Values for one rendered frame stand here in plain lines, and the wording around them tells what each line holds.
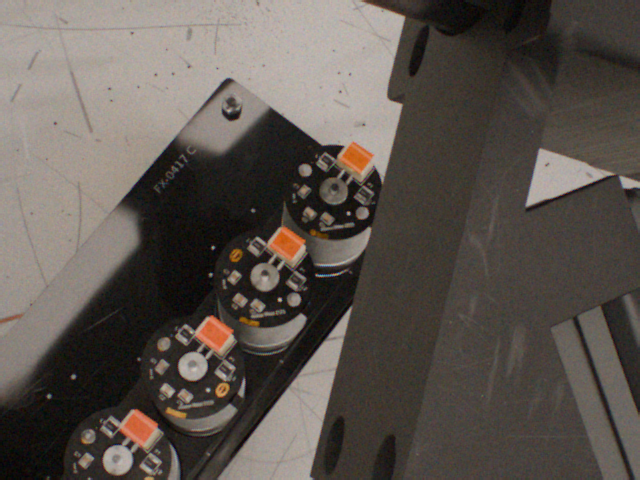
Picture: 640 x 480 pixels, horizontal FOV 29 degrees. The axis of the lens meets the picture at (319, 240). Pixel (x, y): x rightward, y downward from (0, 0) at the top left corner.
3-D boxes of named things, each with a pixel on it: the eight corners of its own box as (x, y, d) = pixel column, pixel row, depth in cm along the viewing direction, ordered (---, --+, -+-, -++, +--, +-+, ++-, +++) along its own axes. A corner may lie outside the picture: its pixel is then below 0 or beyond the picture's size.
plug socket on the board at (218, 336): (189, 345, 30) (187, 340, 29) (211, 318, 30) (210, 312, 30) (214, 365, 30) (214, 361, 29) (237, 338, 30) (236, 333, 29)
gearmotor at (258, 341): (202, 324, 35) (194, 284, 30) (255, 258, 36) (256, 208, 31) (270, 376, 35) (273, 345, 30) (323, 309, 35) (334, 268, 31)
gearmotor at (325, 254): (263, 248, 36) (265, 198, 31) (314, 185, 36) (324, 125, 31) (330, 300, 36) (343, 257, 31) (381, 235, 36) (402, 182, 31)
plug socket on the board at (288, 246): (260, 257, 31) (260, 250, 30) (281, 230, 31) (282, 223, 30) (286, 276, 31) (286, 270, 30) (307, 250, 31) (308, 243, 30)
